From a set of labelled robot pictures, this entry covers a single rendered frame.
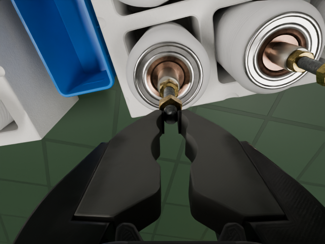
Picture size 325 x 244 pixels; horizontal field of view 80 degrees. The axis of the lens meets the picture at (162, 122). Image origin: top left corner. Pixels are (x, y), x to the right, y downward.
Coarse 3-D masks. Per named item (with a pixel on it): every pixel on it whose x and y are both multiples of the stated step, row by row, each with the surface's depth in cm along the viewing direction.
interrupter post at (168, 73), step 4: (164, 68) 21; (168, 68) 21; (160, 72) 21; (164, 72) 20; (168, 72) 19; (172, 72) 20; (176, 72) 21; (160, 76) 19; (164, 76) 18; (168, 76) 18; (172, 76) 18; (176, 76) 19; (160, 80) 19; (164, 80) 19; (176, 80) 18
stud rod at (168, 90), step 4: (168, 88) 17; (172, 88) 18; (164, 92) 17; (168, 92) 16; (172, 92) 17; (164, 96) 16; (164, 108) 14; (168, 108) 14; (172, 108) 14; (176, 108) 14; (164, 112) 14; (168, 112) 13; (172, 112) 13; (176, 112) 14; (164, 116) 13; (168, 116) 13; (172, 116) 13; (176, 116) 13; (164, 120) 14; (168, 120) 14; (172, 120) 14; (176, 120) 14
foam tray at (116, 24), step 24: (96, 0) 24; (192, 0) 24; (216, 0) 24; (240, 0) 24; (120, 24) 25; (144, 24) 25; (192, 24) 32; (120, 48) 27; (120, 72) 28; (216, 72) 28; (216, 96) 30; (240, 96) 30
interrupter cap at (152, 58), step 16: (160, 48) 20; (176, 48) 20; (144, 64) 20; (160, 64) 21; (176, 64) 21; (192, 64) 20; (144, 80) 21; (192, 80) 21; (144, 96) 22; (160, 96) 22; (192, 96) 22
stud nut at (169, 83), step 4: (168, 80) 18; (172, 80) 18; (160, 84) 18; (164, 84) 18; (168, 84) 18; (172, 84) 18; (176, 84) 18; (160, 88) 18; (164, 88) 18; (176, 88) 18; (160, 92) 18; (176, 92) 18; (176, 96) 18
